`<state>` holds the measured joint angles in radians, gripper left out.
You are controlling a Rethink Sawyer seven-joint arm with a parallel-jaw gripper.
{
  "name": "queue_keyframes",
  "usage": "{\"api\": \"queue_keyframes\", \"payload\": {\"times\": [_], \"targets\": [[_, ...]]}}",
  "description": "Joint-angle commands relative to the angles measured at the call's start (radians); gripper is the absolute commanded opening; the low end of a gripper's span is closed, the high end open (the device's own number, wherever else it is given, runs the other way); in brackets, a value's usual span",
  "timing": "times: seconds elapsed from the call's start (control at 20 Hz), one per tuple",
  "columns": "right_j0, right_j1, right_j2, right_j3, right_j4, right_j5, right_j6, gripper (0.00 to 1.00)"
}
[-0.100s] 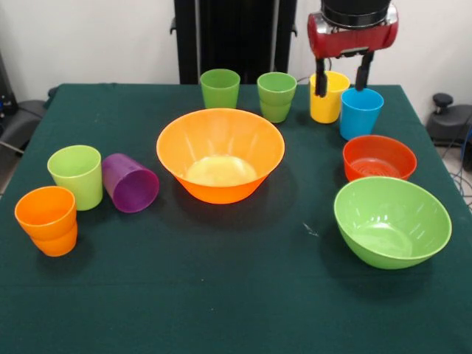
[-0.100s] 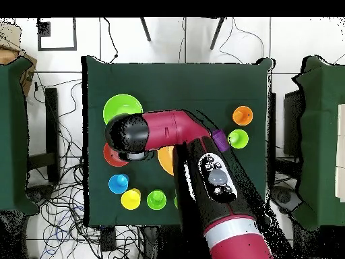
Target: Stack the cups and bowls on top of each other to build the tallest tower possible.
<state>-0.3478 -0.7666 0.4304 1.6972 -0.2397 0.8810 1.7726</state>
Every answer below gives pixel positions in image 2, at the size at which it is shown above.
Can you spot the blue cup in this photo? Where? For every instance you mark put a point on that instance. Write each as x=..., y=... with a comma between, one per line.
x=117, y=184

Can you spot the black square frame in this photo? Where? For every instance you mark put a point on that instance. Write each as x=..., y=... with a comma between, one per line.
x=56, y=48

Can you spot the dark green tablecloth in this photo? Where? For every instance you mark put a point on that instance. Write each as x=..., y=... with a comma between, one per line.
x=175, y=83

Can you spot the red bowl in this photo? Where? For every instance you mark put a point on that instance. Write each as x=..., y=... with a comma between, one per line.
x=111, y=157

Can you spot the large orange bowl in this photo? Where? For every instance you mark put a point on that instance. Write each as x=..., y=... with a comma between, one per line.
x=167, y=159

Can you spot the black floor stand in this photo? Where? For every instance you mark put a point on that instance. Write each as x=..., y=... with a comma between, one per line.
x=51, y=121
x=272, y=121

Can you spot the black power box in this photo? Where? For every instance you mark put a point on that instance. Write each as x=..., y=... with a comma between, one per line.
x=108, y=238

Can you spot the purple cup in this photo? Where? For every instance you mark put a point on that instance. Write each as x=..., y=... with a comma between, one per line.
x=221, y=140

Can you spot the orange cup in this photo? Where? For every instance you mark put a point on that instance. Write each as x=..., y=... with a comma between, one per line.
x=241, y=117

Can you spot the large green bowl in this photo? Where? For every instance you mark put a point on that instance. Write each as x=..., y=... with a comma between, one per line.
x=121, y=105

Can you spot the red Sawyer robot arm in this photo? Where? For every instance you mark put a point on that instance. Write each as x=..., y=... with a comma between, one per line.
x=175, y=126

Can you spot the cardboard box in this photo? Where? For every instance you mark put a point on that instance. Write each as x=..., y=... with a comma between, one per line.
x=28, y=78

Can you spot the green cloth side table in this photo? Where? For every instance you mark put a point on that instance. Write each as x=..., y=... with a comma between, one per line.
x=320, y=162
x=13, y=135

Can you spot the grey black device base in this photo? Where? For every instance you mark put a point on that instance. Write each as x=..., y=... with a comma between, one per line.
x=285, y=198
x=40, y=193

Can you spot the lime green cup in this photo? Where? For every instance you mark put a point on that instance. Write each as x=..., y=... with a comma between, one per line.
x=241, y=140

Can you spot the yellow cup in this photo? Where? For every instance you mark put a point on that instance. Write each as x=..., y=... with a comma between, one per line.
x=130, y=200

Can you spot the dark tripod leg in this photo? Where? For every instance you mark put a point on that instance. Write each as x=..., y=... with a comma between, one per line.
x=217, y=33
x=145, y=29

